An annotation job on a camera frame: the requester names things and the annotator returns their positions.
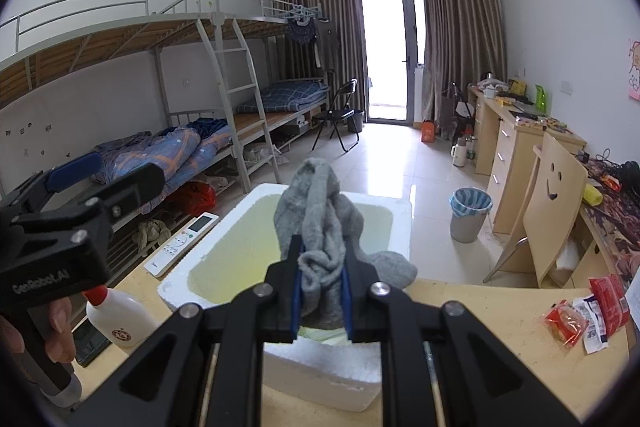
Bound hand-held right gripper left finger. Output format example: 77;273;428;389
67;234;303;427

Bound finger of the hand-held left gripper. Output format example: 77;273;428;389
0;151;106;208
97;163;166;228

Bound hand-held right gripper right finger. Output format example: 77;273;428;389
341;254;583;427

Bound grey sock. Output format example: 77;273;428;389
345;194;418;303
272;157;368;333

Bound white foam box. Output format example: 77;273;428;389
157;183;413;413

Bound person's left hand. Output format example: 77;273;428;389
0;296;77;364

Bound beige cloth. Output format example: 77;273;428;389
135;219;173;253

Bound blue plaid quilt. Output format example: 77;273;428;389
92;119;233;188

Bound white remote control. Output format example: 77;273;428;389
144;213;221;278

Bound white lotion pump bottle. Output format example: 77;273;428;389
82;285;163;349

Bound black phone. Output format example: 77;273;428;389
72;319;113;368

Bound metal bunk bed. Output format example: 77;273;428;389
0;0;266;268
215;0;332;168

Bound white bunk ladder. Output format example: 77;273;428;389
196;18;273;195

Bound grey trash bin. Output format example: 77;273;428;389
449;187;493;244

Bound folded blue plaid bedding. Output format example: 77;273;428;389
236;84;328;114

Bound black folding chair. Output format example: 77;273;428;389
311;78;360;152

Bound white thermos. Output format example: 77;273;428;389
451;129;473;168

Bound orange-red snack packet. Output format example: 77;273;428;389
545;299;588;348

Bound wooden desk with drawers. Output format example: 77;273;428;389
467;84;587;235

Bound hanging dark clothes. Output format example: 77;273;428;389
285;7;321;48

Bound wooden chair with smiley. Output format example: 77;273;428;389
482;132;588;289

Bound white snack packet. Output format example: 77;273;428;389
572;294;610;354

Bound red snack packet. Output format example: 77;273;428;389
589;274;631;340

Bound glass balcony door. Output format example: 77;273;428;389
352;0;426;125

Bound wooden desk with patterned cloth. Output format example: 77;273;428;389
552;154;640;303

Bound black headphones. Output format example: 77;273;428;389
620;161;640;194

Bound pink wall poster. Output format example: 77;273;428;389
627;38;640;100

